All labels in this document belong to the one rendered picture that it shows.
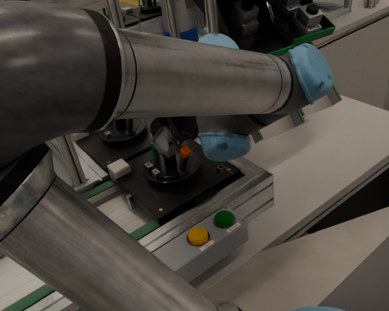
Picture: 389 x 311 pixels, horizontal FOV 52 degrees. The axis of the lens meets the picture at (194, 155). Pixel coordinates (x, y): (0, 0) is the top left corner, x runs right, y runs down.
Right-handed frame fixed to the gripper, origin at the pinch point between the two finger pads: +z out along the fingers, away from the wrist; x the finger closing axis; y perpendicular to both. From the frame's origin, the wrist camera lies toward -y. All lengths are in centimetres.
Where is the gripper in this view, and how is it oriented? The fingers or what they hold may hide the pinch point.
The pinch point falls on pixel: (163, 131)
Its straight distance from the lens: 93.6
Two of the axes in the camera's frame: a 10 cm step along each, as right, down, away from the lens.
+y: 5.4, 8.3, -1.6
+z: -2.9, 3.6, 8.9
